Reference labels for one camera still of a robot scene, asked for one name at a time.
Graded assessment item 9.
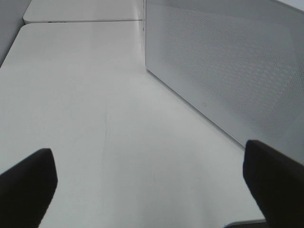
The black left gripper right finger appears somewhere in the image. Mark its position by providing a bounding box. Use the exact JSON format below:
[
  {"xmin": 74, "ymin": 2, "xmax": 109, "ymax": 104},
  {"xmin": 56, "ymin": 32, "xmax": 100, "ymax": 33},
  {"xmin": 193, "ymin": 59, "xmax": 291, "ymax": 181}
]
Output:
[{"xmin": 243, "ymin": 140, "xmax": 304, "ymax": 228}]

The white microwave door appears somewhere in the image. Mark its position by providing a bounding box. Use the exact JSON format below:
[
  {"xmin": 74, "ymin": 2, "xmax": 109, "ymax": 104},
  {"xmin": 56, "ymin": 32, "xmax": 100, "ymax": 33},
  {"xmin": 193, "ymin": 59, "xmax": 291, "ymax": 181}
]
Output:
[{"xmin": 145, "ymin": 0, "xmax": 304, "ymax": 163}]

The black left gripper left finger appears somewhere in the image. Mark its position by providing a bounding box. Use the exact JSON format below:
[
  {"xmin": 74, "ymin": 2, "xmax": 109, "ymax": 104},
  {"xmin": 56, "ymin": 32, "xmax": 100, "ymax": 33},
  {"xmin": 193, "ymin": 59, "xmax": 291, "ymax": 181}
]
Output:
[{"xmin": 0, "ymin": 148, "xmax": 58, "ymax": 228}]

